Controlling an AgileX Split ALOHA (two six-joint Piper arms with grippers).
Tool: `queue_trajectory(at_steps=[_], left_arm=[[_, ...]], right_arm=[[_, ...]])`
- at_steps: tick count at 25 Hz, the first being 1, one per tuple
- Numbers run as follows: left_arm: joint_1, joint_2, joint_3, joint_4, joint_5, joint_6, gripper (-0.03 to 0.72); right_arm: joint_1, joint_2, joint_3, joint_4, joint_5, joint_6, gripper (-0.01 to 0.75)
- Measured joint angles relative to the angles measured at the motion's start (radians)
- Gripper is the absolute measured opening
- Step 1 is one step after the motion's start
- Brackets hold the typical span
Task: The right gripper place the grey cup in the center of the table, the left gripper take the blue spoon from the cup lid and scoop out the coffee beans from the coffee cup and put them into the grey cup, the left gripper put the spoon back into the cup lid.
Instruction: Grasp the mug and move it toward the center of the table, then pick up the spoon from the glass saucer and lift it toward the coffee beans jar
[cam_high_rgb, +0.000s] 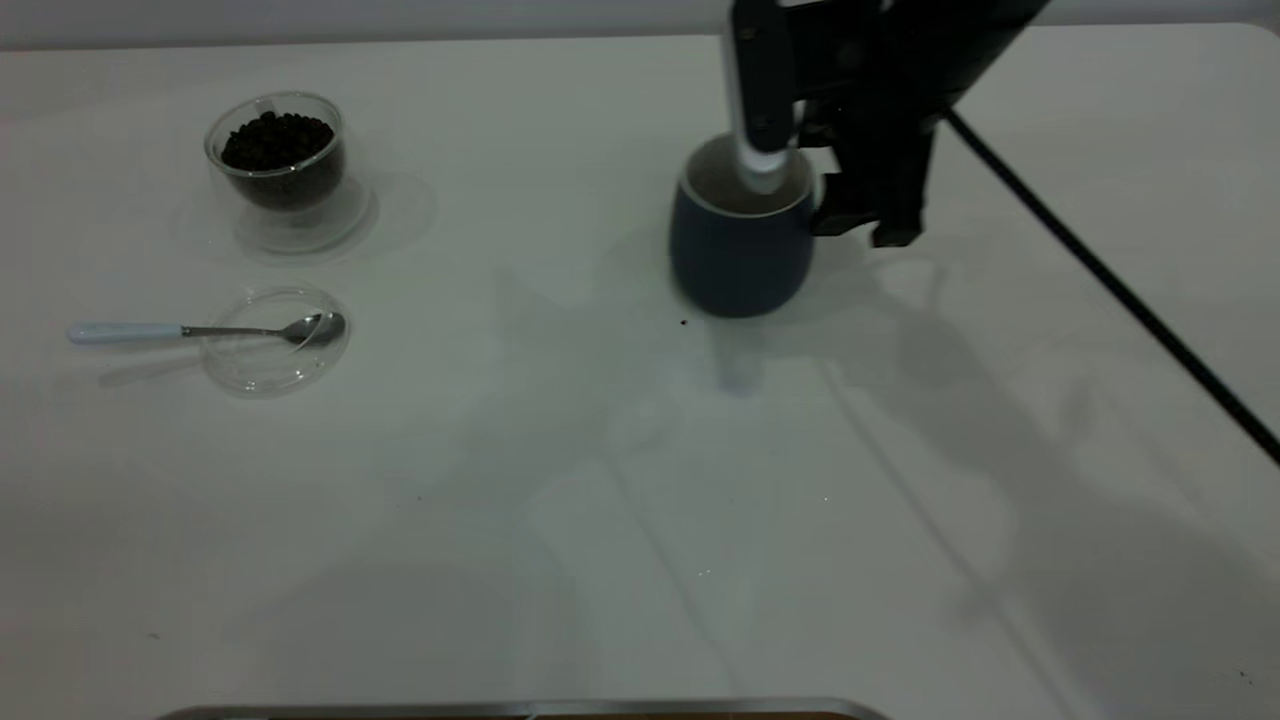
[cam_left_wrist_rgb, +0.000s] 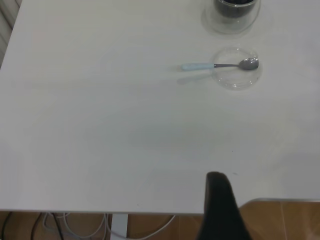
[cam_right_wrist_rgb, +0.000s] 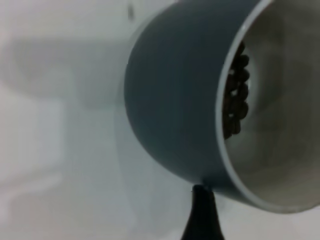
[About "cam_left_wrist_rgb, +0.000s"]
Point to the double-walled clear glass cup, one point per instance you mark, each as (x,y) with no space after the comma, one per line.
(225,27)

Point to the clear round glass saucer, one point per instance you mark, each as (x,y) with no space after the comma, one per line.
(232,80)

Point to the dark coffee beans pile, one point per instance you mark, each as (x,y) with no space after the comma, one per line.
(235,9)

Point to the white table leg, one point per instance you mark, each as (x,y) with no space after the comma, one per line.
(120,225)

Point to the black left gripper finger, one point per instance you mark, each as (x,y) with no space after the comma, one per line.
(220,212)

